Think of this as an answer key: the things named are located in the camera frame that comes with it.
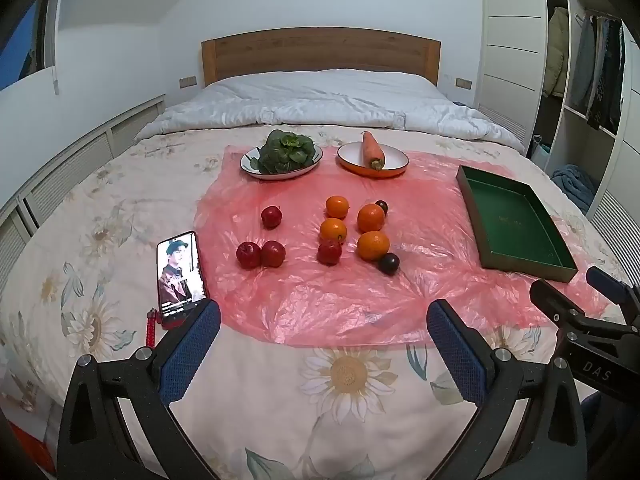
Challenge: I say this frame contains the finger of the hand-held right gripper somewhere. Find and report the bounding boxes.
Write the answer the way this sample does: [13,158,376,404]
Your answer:
[530,279,640,346]
[586,266,640,311]

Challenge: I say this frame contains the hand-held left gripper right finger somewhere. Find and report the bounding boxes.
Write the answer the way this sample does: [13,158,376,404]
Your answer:
[426,299,588,480]

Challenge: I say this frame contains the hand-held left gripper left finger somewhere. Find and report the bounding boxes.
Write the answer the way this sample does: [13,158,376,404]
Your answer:
[56,299,222,480]

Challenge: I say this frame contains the green tray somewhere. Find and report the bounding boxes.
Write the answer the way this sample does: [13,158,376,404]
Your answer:
[456,164,579,283]

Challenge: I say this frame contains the red tomato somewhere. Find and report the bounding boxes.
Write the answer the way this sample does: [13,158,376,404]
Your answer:
[317,240,343,266]
[260,240,287,268]

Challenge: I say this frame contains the small printed card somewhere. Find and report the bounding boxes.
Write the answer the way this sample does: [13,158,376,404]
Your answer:
[156,230,210,330]

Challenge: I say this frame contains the blue towel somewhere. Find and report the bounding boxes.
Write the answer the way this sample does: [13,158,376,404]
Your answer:
[551,164,598,213]

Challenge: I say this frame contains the pink plastic sheet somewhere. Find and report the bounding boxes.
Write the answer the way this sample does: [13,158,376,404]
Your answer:
[194,144,621,348]

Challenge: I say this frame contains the white bag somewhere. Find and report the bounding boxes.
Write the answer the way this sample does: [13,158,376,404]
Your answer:
[531,134,552,166]

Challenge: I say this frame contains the orange rimmed plate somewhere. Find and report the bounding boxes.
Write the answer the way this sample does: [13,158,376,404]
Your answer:
[337,141,410,179]

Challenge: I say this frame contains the dark hanging clothes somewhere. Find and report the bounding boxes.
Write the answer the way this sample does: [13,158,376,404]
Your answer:
[570,10,626,133]

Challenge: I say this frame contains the white plate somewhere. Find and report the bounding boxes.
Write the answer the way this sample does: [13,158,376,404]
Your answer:
[240,144,324,181]

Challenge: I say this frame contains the green leafy vegetable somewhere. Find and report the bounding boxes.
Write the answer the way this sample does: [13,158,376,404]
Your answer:
[248,129,316,171]

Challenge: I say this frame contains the carrot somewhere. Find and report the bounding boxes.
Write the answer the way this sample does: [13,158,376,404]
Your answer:
[361,131,386,170]

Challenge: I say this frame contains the white slatted cabinet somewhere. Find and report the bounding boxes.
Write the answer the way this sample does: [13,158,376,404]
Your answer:
[0,95,166,261]

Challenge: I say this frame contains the green hanging jacket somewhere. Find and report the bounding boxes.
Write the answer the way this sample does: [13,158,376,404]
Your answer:
[542,6,571,97]

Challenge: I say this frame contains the white wardrobe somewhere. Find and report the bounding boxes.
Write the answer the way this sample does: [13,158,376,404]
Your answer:
[479,0,640,221]

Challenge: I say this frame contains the white duvet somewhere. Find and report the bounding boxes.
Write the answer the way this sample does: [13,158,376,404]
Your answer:
[135,68,525,151]

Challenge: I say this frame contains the wooden headboard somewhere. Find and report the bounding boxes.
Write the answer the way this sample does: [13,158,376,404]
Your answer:
[201,27,442,87]

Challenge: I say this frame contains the window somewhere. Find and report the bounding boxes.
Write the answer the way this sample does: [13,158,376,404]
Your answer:
[10,0,51,81]

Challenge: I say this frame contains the red lanyard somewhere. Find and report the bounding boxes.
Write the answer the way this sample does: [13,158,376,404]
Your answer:
[145,308,162,347]

